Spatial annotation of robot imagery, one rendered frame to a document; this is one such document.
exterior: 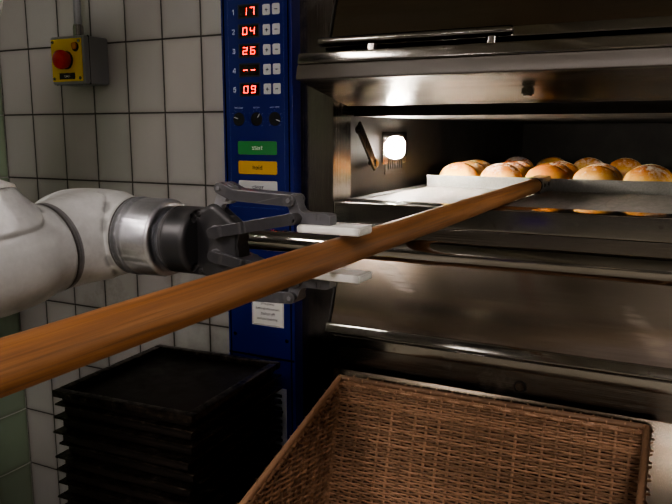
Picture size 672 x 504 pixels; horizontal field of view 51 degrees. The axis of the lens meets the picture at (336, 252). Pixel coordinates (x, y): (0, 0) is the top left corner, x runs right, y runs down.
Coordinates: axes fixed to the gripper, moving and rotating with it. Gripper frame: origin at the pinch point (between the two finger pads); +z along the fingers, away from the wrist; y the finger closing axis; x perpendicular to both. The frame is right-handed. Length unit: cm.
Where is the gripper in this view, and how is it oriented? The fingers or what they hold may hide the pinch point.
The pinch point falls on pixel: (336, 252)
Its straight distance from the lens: 70.8
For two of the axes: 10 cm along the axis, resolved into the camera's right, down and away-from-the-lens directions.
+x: -4.6, 1.5, -8.8
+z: 8.9, 0.8, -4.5
